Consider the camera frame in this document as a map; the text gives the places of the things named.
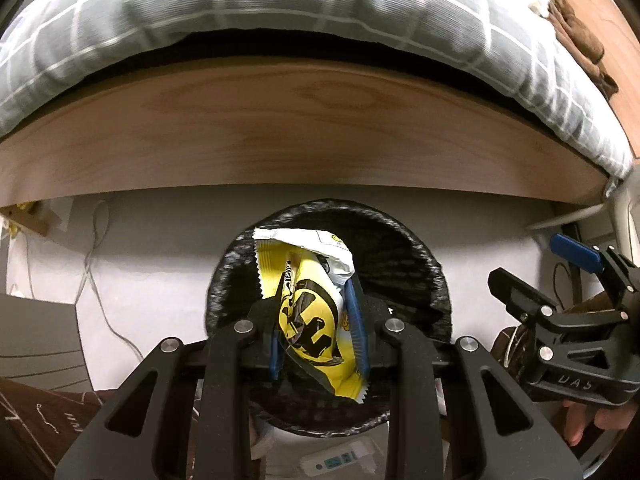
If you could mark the grey checked bedsheet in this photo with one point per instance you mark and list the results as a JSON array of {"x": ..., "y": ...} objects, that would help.
[{"x": 250, "y": 0}]

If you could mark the yellow snack packet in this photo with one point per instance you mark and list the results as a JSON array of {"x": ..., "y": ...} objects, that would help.
[{"x": 305, "y": 320}]

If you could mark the wooden bed support block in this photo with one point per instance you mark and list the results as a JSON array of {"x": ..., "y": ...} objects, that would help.
[{"x": 45, "y": 220}]

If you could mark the wooden bed frame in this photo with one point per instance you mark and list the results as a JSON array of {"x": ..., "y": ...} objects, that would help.
[{"x": 300, "y": 135}]

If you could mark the black lined waste bin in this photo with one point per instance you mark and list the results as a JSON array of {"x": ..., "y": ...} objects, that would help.
[{"x": 400, "y": 260}]

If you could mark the brown patterned pants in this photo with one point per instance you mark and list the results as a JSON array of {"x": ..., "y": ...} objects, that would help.
[{"x": 40, "y": 425}]

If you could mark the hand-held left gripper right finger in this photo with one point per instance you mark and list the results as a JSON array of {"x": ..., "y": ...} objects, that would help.
[{"x": 358, "y": 332}]

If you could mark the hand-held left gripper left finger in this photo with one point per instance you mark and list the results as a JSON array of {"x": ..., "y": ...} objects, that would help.
[{"x": 274, "y": 357}]

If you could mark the brown fleece jacket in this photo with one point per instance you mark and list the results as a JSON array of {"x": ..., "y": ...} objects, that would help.
[{"x": 575, "y": 25}]

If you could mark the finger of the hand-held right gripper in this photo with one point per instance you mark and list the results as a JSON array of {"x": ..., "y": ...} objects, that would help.
[
  {"x": 575, "y": 252},
  {"x": 520, "y": 292}
]

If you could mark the wooden headboard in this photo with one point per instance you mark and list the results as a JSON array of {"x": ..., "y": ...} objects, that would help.
[{"x": 622, "y": 60}]

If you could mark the person's right hand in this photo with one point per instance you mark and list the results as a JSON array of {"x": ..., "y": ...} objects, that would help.
[{"x": 575, "y": 420}]

